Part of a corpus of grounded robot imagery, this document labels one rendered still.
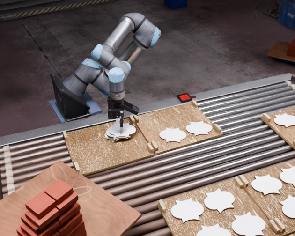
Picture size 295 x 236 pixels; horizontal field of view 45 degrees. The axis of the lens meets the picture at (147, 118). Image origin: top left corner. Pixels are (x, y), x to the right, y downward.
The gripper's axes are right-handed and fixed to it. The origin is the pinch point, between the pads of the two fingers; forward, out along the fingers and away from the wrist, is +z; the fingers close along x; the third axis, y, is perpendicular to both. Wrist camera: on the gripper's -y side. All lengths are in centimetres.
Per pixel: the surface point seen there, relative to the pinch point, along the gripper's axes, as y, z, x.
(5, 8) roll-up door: 196, 74, -422
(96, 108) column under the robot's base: 17.5, 11.0, -35.5
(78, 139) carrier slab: 24.2, 5.1, 3.3
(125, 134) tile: -1.5, 0.7, 4.7
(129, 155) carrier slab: -3.9, 5.0, 17.0
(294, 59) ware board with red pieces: -210, 80, -242
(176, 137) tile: -29.6, 3.7, 5.0
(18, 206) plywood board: 41, -4, 57
